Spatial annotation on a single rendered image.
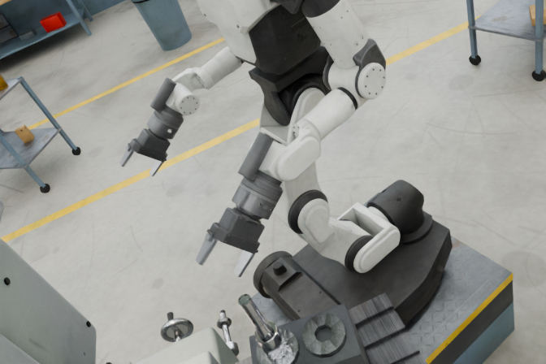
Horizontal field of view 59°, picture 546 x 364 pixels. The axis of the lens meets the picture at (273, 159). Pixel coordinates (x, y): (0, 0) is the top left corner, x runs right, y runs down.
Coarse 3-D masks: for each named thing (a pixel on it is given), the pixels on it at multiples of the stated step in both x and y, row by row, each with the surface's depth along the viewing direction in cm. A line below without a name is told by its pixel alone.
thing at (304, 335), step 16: (304, 320) 102; (320, 320) 99; (336, 320) 98; (352, 320) 103; (288, 336) 99; (304, 336) 98; (320, 336) 98; (336, 336) 95; (352, 336) 96; (256, 352) 99; (288, 352) 96; (304, 352) 97; (320, 352) 94; (336, 352) 94; (352, 352) 93
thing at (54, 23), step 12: (0, 0) 637; (72, 12) 726; (84, 12) 732; (48, 24) 680; (60, 24) 681; (72, 24) 678; (84, 24) 680; (24, 36) 694; (36, 36) 696; (48, 36) 677; (0, 48) 712; (12, 48) 690
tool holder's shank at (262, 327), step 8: (240, 296) 88; (248, 296) 87; (240, 304) 86; (248, 304) 86; (248, 312) 88; (256, 312) 88; (256, 320) 89; (264, 320) 91; (256, 328) 91; (264, 328) 91; (264, 336) 92
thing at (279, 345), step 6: (282, 336) 95; (276, 342) 93; (282, 342) 95; (264, 348) 93; (270, 348) 93; (276, 348) 94; (282, 348) 95; (270, 354) 95; (276, 354) 95; (282, 354) 95
